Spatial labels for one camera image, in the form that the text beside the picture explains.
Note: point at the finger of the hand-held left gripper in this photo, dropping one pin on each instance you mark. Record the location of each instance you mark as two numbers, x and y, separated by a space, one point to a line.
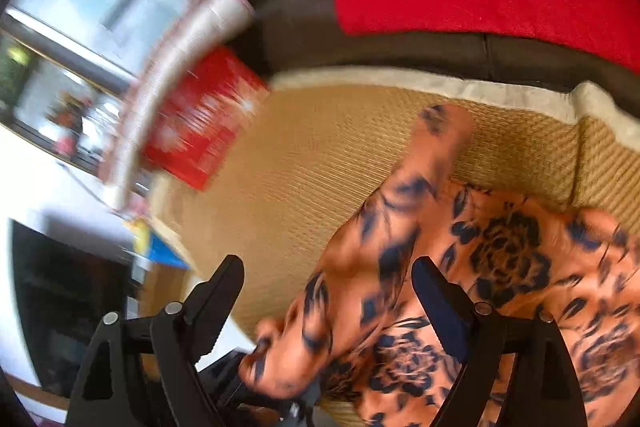
225 379

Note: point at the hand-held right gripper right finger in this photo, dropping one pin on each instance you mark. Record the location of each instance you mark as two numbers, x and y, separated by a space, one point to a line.
450 322

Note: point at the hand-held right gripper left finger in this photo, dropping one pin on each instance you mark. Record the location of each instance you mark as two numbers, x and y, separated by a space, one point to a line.
220 302

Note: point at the orange floral print garment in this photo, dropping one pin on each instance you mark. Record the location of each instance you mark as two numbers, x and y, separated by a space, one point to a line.
500 247

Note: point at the blue and yellow book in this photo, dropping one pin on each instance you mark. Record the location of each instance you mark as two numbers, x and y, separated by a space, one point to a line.
160 249

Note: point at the black screen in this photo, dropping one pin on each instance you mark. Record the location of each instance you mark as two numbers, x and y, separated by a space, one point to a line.
70 307

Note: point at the woven straw mat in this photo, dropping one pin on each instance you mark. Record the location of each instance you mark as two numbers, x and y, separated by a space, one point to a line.
300 157

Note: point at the red printed box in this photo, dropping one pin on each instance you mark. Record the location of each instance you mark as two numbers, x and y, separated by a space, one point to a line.
210 122

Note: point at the dark brown sofa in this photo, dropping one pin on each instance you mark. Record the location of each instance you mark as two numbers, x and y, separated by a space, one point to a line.
400 52

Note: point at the window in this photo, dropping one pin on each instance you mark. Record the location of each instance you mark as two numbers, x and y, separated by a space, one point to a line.
90 32

